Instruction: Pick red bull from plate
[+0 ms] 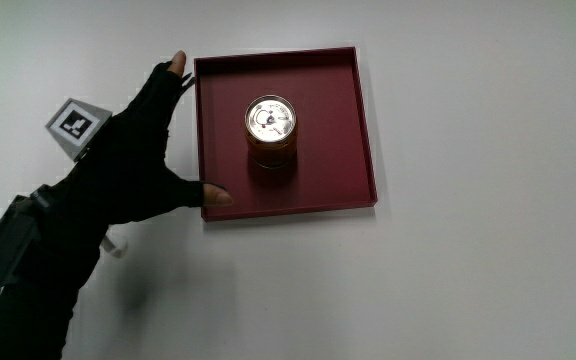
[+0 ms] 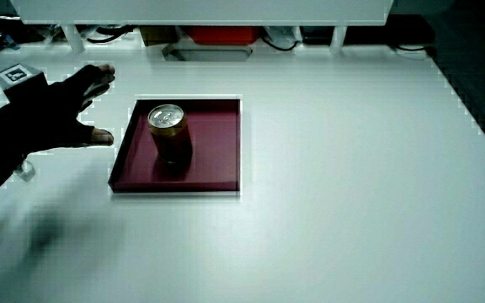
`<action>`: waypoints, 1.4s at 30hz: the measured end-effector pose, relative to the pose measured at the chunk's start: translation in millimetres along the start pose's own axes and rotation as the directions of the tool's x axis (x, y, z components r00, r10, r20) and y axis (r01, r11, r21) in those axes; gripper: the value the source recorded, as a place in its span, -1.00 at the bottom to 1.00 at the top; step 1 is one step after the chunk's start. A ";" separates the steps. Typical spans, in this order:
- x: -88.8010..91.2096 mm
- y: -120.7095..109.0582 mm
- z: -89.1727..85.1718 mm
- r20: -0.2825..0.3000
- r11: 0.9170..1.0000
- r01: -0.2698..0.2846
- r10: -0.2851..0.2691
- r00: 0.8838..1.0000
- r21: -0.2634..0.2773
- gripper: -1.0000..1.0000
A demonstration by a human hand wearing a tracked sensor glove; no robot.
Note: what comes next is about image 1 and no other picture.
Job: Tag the person's left hand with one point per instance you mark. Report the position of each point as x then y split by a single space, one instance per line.
128 165

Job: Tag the red bull can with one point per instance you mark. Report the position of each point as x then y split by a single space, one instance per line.
271 131

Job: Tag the dark red square plate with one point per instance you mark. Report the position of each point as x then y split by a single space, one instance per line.
328 150

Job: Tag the black wrist tracker box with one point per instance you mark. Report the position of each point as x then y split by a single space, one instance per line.
5 250

